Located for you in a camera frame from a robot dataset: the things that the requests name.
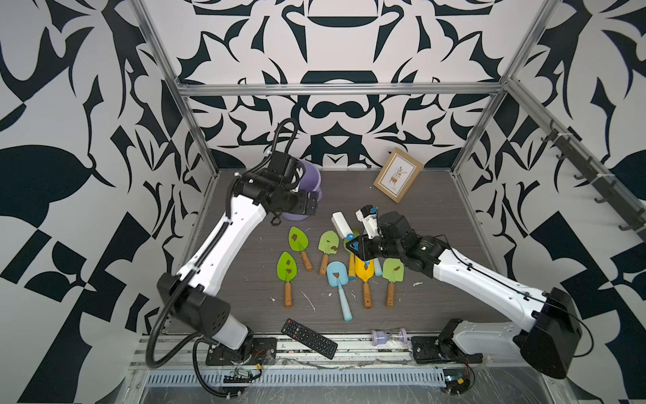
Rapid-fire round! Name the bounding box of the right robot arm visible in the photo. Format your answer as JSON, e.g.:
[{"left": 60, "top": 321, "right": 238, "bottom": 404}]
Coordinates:
[{"left": 331, "top": 205, "right": 588, "bottom": 380}]

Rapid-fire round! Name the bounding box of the white blue cleaning brush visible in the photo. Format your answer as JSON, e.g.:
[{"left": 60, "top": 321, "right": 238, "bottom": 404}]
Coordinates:
[{"left": 331, "top": 211, "right": 356, "bottom": 241}]

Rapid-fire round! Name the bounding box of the wall hook rail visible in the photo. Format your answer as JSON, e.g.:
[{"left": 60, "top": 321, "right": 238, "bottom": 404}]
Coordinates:
[{"left": 539, "top": 120, "right": 645, "bottom": 242}]

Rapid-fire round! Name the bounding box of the green pointed trowel row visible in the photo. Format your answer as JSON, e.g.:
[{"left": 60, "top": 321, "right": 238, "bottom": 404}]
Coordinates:
[
  {"left": 289, "top": 227, "right": 314, "bottom": 272},
  {"left": 277, "top": 252, "right": 298, "bottom": 308}
]

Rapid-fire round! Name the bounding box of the green trowel yellow handle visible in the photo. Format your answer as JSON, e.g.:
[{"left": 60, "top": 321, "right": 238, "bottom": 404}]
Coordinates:
[{"left": 343, "top": 238, "right": 356, "bottom": 281}]

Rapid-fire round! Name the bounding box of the light green small trowel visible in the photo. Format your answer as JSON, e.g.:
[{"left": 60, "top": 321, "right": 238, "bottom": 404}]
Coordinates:
[{"left": 382, "top": 259, "right": 405, "bottom": 308}]

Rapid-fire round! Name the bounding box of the light blue pointed trowel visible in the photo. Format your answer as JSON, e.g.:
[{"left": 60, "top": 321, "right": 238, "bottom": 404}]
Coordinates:
[{"left": 373, "top": 259, "right": 383, "bottom": 277}]

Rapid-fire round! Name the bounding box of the purple sand timer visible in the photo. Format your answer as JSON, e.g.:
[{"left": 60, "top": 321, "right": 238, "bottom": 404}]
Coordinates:
[{"left": 371, "top": 328, "right": 410, "bottom": 346}]

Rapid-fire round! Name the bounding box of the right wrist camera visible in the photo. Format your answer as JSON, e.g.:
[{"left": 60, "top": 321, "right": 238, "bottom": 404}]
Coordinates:
[{"left": 356, "top": 205, "right": 380, "bottom": 239}]

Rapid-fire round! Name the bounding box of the green pointed trowel back row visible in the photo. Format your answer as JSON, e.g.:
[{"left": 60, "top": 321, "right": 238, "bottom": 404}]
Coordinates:
[{"left": 289, "top": 227, "right": 314, "bottom": 272}]

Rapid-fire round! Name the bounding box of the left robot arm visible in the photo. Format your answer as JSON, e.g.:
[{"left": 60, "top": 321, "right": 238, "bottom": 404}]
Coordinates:
[{"left": 146, "top": 139, "right": 318, "bottom": 369}]

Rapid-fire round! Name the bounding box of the yellow scoop trowel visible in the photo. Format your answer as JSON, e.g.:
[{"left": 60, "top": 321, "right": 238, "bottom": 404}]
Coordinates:
[{"left": 355, "top": 257, "right": 375, "bottom": 309}]

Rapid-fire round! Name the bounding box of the green pointed trowel front row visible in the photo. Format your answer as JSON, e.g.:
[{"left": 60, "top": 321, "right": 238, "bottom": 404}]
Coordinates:
[{"left": 277, "top": 252, "right": 298, "bottom": 308}]

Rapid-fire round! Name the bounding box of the light blue scoop trowel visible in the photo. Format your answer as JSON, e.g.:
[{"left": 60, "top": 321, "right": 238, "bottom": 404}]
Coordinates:
[{"left": 326, "top": 261, "right": 353, "bottom": 322}]

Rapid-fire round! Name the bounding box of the light green square trowel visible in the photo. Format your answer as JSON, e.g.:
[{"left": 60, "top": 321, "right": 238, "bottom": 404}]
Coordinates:
[{"left": 318, "top": 231, "right": 339, "bottom": 276}]

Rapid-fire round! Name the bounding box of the black remote control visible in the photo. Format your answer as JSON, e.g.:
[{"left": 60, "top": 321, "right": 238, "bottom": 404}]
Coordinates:
[{"left": 281, "top": 318, "right": 338, "bottom": 360}]

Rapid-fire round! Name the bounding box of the wooden picture frame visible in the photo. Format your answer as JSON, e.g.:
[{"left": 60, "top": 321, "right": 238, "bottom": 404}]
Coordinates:
[{"left": 373, "top": 148, "right": 423, "bottom": 203}]

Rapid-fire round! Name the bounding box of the purple plastic bucket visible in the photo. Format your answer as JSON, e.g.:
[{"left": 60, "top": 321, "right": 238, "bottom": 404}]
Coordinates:
[{"left": 283, "top": 160, "right": 322, "bottom": 222}]

